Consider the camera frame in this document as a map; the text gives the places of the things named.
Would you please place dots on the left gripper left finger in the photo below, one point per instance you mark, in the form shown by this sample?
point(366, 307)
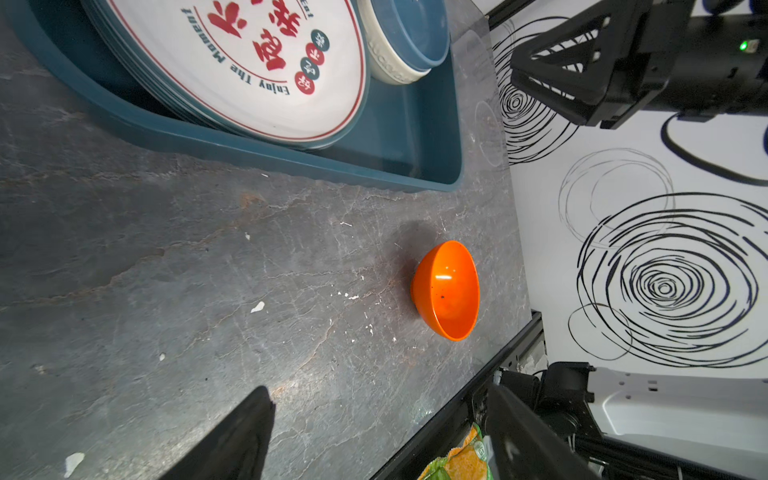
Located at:
point(236, 448)

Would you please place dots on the white plate green flower motif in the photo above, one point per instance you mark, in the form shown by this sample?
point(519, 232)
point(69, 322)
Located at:
point(180, 108)

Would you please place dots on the blue ceramic bowl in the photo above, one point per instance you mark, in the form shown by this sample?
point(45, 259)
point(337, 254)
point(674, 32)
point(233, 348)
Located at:
point(417, 30)

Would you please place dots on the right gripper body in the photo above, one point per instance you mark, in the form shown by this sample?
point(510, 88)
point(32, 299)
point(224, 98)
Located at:
point(698, 67)

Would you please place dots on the teal plastic bin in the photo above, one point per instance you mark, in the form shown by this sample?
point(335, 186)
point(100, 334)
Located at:
point(407, 137)

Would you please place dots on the bowls cream inside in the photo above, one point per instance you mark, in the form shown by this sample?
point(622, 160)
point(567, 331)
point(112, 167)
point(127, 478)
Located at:
point(384, 62)

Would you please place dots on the orange plastic bowl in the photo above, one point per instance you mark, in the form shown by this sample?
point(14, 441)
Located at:
point(446, 292)

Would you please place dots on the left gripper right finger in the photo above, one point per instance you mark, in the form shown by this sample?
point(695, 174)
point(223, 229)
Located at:
point(524, 446)

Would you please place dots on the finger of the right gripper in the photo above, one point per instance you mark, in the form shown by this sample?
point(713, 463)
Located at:
point(581, 68)

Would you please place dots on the green snack bag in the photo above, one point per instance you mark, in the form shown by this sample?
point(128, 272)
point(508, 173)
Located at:
point(468, 461)

